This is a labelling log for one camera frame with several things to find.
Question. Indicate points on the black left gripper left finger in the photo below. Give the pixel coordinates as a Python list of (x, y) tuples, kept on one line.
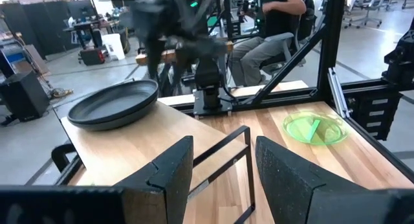
[(168, 185)]

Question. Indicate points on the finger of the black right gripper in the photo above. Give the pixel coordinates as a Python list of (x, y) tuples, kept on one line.
[(156, 65), (177, 72)]

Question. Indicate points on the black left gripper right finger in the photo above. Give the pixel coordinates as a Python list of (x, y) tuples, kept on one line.
[(284, 185)]

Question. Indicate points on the green transparent plate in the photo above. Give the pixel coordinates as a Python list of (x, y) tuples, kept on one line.
[(300, 133)]

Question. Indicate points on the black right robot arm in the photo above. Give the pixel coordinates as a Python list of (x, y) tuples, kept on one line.
[(208, 75)]

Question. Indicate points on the white bin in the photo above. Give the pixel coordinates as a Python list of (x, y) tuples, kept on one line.
[(113, 47)]

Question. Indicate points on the red black case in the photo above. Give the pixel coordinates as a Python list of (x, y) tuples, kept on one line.
[(92, 57)]

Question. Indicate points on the black labelled control box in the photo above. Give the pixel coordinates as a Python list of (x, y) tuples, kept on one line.
[(362, 120)]

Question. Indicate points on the black office chair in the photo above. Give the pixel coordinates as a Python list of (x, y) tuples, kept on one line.
[(278, 38)]

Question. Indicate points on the black room partition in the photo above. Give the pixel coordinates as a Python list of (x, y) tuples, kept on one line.
[(42, 26)]

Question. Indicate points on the person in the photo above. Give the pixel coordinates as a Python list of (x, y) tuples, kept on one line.
[(281, 10)]

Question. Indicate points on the black floor box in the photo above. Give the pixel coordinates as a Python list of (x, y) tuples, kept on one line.
[(22, 94)]

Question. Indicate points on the black mounted device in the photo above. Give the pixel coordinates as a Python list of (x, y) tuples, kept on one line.
[(401, 55)]

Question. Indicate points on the grey office chair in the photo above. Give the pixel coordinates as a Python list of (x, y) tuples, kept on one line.
[(365, 4)]

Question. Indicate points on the black frame wooden shelf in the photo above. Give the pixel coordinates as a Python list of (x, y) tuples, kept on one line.
[(129, 146)]

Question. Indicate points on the silver aluminium bracket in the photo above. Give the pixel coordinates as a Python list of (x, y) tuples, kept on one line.
[(339, 94)]

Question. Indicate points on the black aluminium rig frame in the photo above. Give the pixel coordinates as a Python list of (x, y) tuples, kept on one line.
[(333, 39)]

